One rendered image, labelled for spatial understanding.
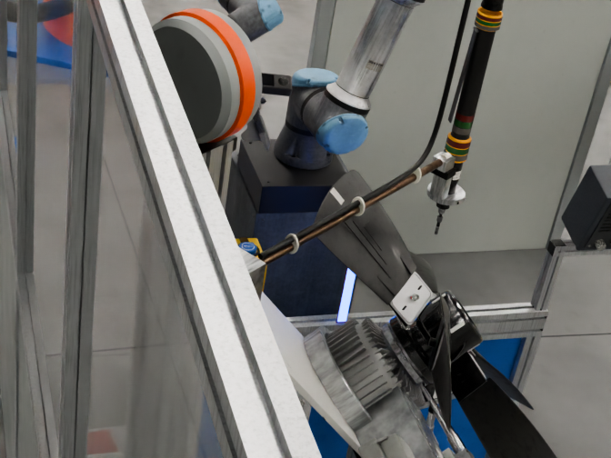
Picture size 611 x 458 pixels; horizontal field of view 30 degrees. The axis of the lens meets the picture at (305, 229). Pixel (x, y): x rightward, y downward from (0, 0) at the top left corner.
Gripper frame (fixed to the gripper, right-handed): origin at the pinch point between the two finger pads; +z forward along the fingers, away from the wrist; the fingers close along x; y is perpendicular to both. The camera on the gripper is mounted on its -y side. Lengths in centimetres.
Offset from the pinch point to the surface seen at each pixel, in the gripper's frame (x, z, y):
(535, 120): -105, 148, -66
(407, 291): 65, -16, -28
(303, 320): 38.1, 26.7, 3.2
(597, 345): -28, 191, -67
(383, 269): 63, -22, -25
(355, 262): 64, -27, -21
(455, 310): 70, -13, -36
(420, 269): 48, 2, -29
